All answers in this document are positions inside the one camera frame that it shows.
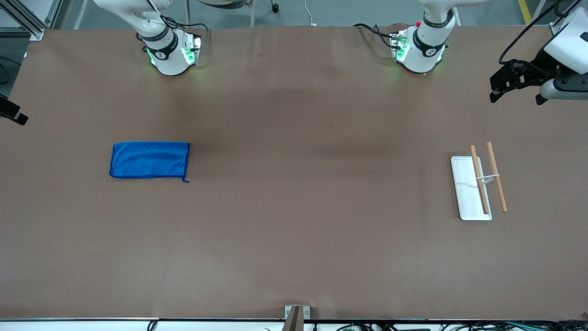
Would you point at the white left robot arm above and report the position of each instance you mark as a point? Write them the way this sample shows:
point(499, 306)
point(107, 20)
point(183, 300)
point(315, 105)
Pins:
point(422, 55)

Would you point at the white rack base plate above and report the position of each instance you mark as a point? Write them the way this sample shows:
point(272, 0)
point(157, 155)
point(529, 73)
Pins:
point(466, 197)

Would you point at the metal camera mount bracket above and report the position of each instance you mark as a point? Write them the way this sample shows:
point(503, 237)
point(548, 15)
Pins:
point(294, 319)

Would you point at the aluminium frame profile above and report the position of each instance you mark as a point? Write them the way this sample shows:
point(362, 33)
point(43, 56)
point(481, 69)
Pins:
point(556, 29)
point(32, 27)

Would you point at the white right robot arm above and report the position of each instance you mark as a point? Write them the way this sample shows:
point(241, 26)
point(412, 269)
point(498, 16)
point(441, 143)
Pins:
point(170, 59)

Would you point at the chair base with caster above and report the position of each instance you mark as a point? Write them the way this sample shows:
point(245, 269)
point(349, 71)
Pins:
point(229, 3)

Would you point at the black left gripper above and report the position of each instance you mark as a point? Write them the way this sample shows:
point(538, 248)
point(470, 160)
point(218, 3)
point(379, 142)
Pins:
point(540, 67)

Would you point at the blue microfibre towel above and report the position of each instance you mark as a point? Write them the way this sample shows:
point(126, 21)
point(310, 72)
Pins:
point(149, 160)

